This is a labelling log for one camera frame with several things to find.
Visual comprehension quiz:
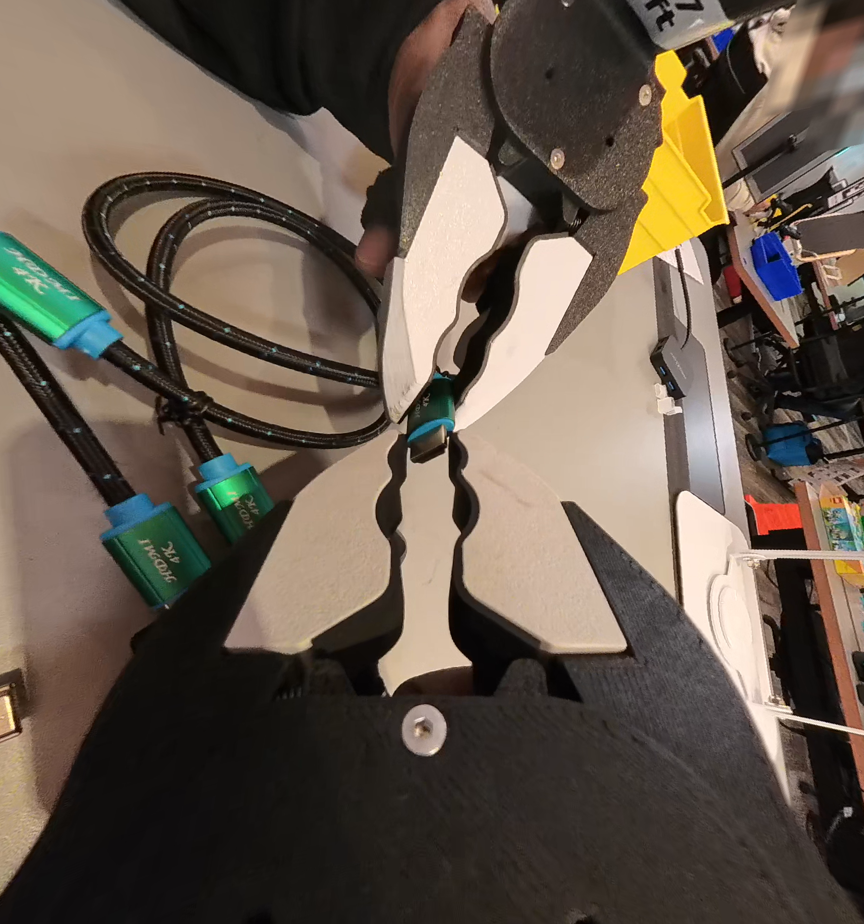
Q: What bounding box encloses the red plastic bin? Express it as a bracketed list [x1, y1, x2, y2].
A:
[744, 497, 802, 537]

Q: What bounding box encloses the white desk lamp stand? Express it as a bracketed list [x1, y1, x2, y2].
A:
[673, 489, 864, 804]

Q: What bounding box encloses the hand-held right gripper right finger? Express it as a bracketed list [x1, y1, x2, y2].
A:
[446, 433, 629, 695]

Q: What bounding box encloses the thin black hub cable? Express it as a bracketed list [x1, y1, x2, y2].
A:
[672, 245, 696, 340]

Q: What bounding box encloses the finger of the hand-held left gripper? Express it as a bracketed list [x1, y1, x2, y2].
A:
[379, 136, 511, 428]
[450, 232, 597, 433]

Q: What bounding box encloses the small blue bin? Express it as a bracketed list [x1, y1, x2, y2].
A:
[750, 232, 802, 300]

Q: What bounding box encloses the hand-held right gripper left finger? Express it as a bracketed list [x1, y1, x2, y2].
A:
[223, 432, 413, 695]

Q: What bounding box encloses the colourful toy box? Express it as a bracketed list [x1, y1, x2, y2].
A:
[818, 494, 864, 578]

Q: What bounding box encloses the person's left hand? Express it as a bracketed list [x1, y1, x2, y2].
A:
[354, 0, 476, 279]

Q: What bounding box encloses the yellow plastic bin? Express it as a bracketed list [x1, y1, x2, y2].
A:
[616, 49, 730, 277]

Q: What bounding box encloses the person's left forearm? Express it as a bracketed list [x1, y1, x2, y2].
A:
[118, 0, 440, 163]

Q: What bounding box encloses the small black usb hub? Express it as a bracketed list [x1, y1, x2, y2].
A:
[650, 334, 695, 385]

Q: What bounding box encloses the black office chair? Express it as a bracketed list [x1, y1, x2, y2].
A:
[764, 289, 864, 434]

